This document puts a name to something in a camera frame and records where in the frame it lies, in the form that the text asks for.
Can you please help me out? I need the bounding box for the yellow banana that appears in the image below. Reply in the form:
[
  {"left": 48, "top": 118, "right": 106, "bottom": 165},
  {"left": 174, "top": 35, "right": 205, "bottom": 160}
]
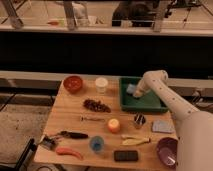
[{"left": 121, "top": 134, "right": 151, "bottom": 146}]

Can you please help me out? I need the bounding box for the black rectangular block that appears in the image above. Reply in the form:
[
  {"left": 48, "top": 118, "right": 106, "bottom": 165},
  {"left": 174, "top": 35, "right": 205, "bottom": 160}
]
[{"left": 114, "top": 150, "right": 138, "bottom": 162}]

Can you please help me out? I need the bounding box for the purple bowl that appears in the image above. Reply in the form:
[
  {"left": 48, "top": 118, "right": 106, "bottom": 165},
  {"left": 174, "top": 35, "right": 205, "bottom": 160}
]
[{"left": 156, "top": 137, "right": 178, "bottom": 169}]

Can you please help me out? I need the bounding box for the black chair frame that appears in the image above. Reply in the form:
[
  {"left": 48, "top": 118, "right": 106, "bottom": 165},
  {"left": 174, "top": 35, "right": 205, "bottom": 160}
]
[{"left": 0, "top": 138, "right": 37, "bottom": 171}]

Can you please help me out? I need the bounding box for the orange round fruit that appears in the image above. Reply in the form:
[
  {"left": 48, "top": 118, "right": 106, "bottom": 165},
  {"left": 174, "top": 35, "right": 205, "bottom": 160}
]
[{"left": 107, "top": 118, "right": 120, "bottom": 133}]

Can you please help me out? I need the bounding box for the black handled brush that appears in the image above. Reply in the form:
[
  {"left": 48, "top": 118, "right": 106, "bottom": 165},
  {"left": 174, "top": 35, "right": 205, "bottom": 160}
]
[{"left": 52, "top": 131, "right": 89, "bottom": 139}]

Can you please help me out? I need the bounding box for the person in background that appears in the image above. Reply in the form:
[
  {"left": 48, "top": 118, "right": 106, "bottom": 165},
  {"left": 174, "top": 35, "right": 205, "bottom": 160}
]
[{"left": 112, "top": 0, "right": 158, "bottom": 27}]

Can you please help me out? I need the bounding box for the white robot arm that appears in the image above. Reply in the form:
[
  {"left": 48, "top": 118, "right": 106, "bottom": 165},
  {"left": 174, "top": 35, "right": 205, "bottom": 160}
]
[{"left": 133, "top": 70, "right": 213, "bottom": 171}]

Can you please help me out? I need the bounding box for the metal clip tool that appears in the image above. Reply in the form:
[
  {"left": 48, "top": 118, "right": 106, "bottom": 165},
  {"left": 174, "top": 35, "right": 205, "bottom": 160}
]
[{"left": 39, "top": 135, "right": 57, "bottom": 151}]

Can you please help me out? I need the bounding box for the green plastic tray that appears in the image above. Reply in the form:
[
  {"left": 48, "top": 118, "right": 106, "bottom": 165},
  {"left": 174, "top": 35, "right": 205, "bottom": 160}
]
[{"left": 119, "top": 77, "right": 168, "bottom": 113}]

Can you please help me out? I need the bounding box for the blue cup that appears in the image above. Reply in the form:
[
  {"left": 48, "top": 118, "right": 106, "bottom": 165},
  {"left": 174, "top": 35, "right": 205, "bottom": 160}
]
[{"left": 89, "top": 136, "right": 104, "bottom": 153}]

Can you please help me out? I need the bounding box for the blue sponge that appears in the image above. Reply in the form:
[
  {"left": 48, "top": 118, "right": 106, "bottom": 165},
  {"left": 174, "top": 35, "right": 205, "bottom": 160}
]
[{"left": 126, "top": 84, "right": 136, "bottom": 95}]

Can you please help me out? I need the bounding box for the white cup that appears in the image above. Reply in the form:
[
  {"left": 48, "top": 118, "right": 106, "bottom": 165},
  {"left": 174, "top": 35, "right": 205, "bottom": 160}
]
[{"left": 95, "top": 77, "right": 108, "bottom": 93}]

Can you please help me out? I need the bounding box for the bunch of dark grapes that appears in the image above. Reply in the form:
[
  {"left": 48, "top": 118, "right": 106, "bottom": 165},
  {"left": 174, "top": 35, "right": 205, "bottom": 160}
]
[{"left": 83, "top": 99, "right": 111, "bottom": 113}]

